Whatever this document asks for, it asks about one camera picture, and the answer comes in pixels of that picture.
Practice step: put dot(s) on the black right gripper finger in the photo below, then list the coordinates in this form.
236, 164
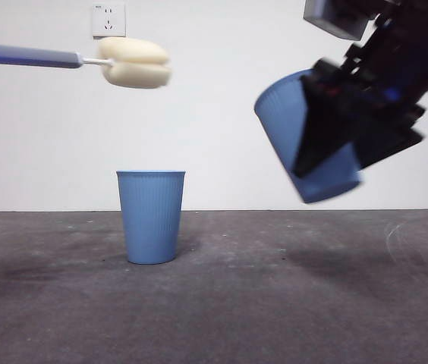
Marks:
322, 129

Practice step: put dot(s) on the blue ribbed plastic cup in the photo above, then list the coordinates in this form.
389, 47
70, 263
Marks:
151, 220
278, 121

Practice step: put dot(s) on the white wall socket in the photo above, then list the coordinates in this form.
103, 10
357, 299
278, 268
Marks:
109, 19

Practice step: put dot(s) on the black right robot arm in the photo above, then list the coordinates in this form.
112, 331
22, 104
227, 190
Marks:
400, 57

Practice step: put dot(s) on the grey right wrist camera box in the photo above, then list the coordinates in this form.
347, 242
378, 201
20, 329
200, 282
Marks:
335, 19

